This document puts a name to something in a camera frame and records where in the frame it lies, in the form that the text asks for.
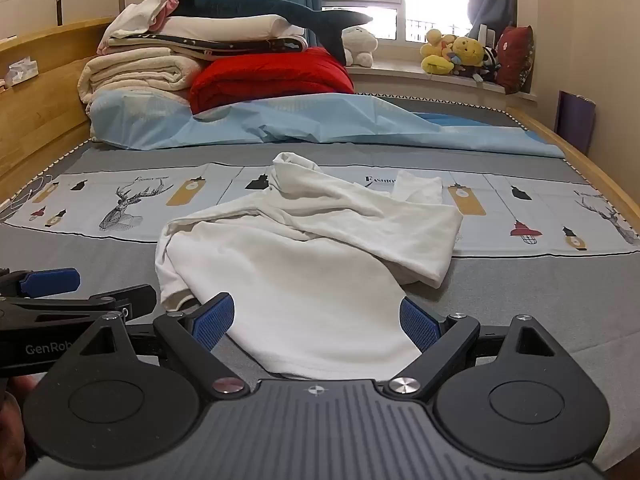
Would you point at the dark patterned folded blanket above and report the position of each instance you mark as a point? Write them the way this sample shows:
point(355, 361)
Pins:
point(240, 45)

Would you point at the person's left hand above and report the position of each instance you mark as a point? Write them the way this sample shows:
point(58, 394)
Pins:
point(12, 425)

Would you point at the light blue sheet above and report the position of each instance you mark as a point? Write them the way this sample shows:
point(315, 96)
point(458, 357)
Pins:
point(350, 120)

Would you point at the window sill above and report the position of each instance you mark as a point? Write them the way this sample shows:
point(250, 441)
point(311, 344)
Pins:
point(400, 72)

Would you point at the white plush toy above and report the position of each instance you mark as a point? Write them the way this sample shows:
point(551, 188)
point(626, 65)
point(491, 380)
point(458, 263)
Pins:
point(357, 42)

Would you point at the red folded quilt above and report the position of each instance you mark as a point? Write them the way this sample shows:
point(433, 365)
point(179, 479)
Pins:
point(270, 80)

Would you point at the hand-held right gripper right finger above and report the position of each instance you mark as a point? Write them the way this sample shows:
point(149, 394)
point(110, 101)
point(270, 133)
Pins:
point(420, 327)

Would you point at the white folded cloth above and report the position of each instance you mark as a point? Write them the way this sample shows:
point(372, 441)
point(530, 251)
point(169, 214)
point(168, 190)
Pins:
point(135, 15)

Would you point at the white shirt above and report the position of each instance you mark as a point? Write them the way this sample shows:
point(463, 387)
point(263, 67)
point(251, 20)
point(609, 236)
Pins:
point(310, 280)

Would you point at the tissue box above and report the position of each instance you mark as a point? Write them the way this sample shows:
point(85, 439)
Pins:
point(22, 72)

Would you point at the dark blue shark plush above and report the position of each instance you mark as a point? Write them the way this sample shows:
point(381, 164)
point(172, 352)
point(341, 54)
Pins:
point(240, 2)

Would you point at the pink cloth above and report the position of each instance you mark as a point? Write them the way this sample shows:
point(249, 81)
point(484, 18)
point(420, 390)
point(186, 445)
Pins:
point(167, 7)

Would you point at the black and white spotted plush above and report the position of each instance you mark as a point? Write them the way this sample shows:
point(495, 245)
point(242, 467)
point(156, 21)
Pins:
point(490, 62)

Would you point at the yellow duck plush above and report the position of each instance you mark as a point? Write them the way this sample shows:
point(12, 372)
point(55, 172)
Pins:
point(435, 62)

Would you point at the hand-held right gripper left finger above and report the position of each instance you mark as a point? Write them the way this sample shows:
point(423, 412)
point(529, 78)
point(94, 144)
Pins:
point(215, 322)

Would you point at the red cushion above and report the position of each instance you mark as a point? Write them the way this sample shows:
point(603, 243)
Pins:
point(515, 57)

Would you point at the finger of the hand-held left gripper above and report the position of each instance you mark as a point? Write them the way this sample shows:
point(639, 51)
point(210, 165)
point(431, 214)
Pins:
point(75, 304)
point(50, 280)

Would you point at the white folded quilt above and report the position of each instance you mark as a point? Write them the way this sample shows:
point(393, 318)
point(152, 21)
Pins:
point(225, 25)

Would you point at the yellow bear plush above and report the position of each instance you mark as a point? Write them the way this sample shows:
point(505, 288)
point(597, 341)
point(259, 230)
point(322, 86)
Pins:
point(470, 50)

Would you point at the cream folded blanket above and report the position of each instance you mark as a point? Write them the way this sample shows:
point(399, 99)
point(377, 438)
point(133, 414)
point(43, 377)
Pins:
point(135, 72)

